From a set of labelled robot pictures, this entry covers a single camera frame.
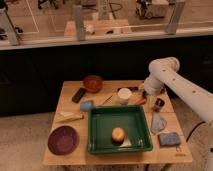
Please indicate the small dark jar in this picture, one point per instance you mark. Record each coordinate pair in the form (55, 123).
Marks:
(158, 105)

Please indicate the black rectangular block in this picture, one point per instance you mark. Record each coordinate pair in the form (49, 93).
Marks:
(78, 95)

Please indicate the yellow wooden wedge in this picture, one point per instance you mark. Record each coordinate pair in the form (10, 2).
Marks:
(70, 118)

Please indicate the wooden table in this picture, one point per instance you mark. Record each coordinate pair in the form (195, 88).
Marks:
(80, 156)

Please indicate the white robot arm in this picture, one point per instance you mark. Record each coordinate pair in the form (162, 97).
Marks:
(164, 72)

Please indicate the white plastic wrapper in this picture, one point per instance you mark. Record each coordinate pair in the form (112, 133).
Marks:
(126, 143)

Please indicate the blue sponge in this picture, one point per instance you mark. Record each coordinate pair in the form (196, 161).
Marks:
(169, 139)

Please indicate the red yellow apple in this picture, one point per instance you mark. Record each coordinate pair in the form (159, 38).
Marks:
(118, 135)

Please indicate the small blue cup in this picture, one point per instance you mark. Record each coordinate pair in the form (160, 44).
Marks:
(86, 105)

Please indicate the grey crumpled cloth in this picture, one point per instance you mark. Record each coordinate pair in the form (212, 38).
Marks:
(158, 123)

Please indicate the orange-brown bowl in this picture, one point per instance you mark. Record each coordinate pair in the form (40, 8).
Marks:
(92, 83)

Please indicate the white cup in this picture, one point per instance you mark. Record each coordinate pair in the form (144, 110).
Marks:
(124, 95)

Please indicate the purple bowl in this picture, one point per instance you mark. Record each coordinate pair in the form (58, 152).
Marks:
(63, 140)

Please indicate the green plastic tray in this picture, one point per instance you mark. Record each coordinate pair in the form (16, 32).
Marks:
(101, 122)

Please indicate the wooden stick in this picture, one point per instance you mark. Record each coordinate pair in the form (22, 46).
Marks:
(108, 99)

